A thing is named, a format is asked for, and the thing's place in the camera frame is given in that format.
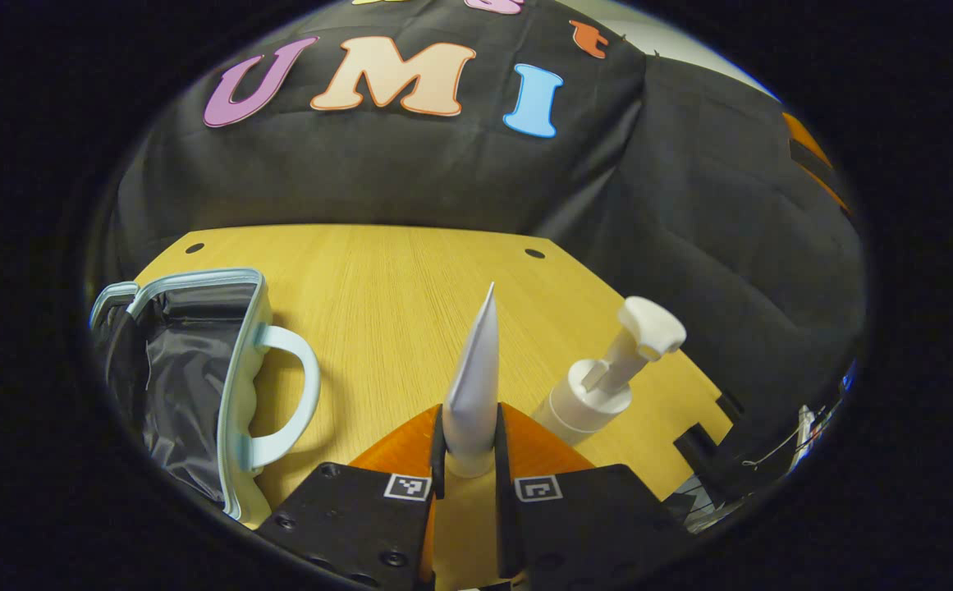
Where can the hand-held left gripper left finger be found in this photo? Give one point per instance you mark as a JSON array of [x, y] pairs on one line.
[[438, 460]]

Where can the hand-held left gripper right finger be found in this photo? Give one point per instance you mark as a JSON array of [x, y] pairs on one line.
[[504, 460]]

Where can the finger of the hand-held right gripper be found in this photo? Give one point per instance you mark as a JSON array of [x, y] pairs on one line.
[[800, 131]]

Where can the white squeeze tube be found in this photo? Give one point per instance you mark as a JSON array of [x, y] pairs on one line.
[[472, 386]]

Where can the white pump bottle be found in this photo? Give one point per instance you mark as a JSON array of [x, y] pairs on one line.
[[587, 402]]

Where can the light blue suitcase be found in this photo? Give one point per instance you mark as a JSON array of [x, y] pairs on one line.
[[189, 369]]

